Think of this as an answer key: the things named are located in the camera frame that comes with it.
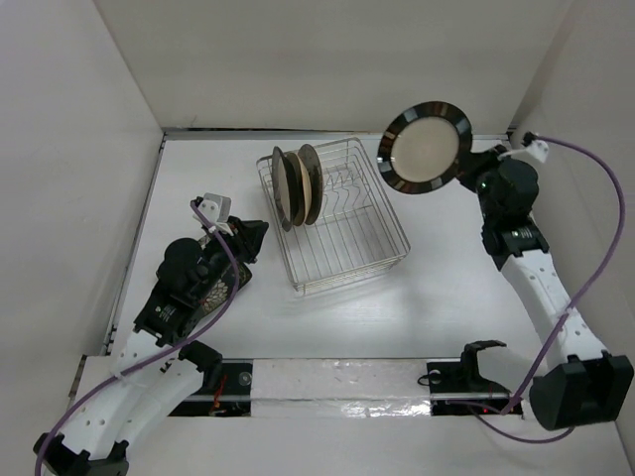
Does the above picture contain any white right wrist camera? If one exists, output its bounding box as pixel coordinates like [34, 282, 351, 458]
[519, 131, 550, 164]

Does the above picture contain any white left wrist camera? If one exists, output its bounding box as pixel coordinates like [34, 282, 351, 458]
[190, 192, 231, 227]

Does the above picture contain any metal front rail bar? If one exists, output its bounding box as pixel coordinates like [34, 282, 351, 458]
[187, 385, 508, 403]

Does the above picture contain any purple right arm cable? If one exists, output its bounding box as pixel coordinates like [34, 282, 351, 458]
[475, 136, 626, 442]

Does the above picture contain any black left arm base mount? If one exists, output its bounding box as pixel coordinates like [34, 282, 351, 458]
[170, 341, 253, 417]

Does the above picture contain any white foil tape strip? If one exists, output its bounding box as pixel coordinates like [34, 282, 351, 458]
[251, 358, 432, 418]

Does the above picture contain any grey reindeer snowflake plate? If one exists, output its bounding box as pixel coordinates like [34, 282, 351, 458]
[299, 144, 324, 225]

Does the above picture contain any black square floral plate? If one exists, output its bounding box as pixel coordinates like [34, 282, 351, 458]
[196, 236, 235, 317]

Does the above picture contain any silver wire dish rack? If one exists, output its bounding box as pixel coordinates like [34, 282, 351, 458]
[256, 137, 411, 296]

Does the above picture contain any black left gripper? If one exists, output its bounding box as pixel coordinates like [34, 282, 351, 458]
[193, 214, 268, 300]

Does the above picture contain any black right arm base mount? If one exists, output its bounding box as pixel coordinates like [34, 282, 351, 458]
[417, 340, 512, 417]

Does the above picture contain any mirrored rim cream plate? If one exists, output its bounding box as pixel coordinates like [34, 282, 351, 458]
[376, 101, 472, 194]

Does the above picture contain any brown rim cream plate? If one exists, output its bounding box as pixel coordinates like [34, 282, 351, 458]
[272, 146, 293, 232]

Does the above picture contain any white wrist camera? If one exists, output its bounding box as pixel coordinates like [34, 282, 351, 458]
[519, 131, 550, 164]
[190, 192, 231, 227]

